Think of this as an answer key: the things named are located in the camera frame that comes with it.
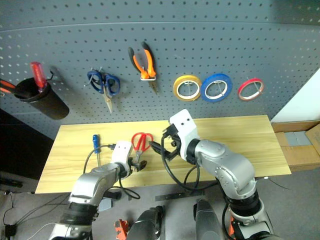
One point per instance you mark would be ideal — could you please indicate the dark rounded shape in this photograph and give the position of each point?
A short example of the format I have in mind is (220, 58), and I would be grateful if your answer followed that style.
(147, 225)
(207, 220)

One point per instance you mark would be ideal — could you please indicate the grey metal pegboard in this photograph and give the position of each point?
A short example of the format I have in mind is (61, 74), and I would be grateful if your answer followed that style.
(175, 45)

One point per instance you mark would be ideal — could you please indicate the orange black floor device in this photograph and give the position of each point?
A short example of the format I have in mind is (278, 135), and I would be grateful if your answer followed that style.
(121, 228)

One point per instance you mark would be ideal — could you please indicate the grey foam pad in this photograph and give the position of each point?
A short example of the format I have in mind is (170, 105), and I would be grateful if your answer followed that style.
(298, 138)

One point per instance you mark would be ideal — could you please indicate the grey metal bar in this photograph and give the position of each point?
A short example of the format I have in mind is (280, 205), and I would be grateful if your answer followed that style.
(180, 195)

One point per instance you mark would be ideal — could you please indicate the yellow tape roll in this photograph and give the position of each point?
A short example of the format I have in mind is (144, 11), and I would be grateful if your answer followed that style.
(177, 86)

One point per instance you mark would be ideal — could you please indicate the white pliers hook bracket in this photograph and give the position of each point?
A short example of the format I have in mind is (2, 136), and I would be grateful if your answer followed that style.
(148, 78)

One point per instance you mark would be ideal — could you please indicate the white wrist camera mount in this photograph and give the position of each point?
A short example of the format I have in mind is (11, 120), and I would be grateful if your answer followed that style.
(186, 127)
(121, 152)

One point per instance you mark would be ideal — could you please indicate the black pegboard hook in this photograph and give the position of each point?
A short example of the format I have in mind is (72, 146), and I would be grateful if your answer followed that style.
(52, 74)

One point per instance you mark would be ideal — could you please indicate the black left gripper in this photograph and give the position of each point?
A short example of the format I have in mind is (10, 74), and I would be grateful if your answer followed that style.
(132, 167)

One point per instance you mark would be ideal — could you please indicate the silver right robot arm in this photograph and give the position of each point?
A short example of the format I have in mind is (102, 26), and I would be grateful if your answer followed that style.
(225, 162)

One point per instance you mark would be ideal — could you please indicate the black cup holder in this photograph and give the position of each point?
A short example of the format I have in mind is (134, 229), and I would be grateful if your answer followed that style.
(47, 100)

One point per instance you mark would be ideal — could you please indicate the small grey block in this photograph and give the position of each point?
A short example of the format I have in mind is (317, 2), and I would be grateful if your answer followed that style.
(106, 205)

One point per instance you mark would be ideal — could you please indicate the brown cardboard box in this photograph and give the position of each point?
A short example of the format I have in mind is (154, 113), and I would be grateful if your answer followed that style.
(300, 157)

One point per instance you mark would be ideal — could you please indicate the black cabinet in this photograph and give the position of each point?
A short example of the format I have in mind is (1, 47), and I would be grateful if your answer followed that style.
(20, 145)

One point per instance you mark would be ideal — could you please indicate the orange black pliers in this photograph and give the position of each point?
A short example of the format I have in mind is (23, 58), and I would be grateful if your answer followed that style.
(146, 65)

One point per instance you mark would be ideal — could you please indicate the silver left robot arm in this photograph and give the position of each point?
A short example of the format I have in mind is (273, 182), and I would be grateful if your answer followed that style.
(95, 180)

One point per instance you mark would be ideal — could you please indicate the red tape roll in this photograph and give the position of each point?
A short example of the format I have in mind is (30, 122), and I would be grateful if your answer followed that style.
(242, 86)

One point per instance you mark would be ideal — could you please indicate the blue tape roll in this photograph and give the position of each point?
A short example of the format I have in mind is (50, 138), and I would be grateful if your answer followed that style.
(205, 86)

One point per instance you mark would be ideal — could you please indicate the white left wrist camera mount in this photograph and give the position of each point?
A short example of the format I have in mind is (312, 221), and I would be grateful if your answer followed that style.
(121, 152)

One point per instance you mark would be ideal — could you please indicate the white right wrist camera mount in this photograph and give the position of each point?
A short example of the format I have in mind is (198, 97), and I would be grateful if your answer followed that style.
(186, 127)

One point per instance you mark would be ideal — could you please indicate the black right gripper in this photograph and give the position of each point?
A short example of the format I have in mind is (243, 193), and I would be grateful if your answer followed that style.
(173, 140)

